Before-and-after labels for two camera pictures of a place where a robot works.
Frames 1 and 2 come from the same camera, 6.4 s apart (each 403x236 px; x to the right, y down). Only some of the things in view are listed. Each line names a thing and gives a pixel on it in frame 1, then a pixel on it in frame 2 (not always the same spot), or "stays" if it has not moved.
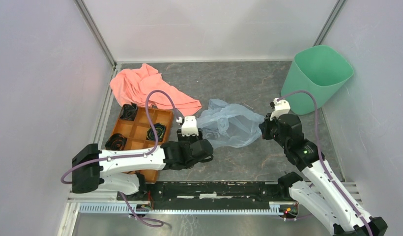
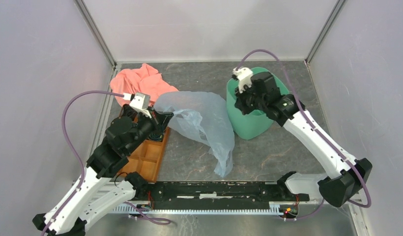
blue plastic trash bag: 228,126 to 207,116
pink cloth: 132,84 stays
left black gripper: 181,138 to 164,119
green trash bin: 317,69 to 254,123
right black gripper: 264,127 to 239,103
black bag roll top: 128,111 stays
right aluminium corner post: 322,37 stays
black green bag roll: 160,129 stays
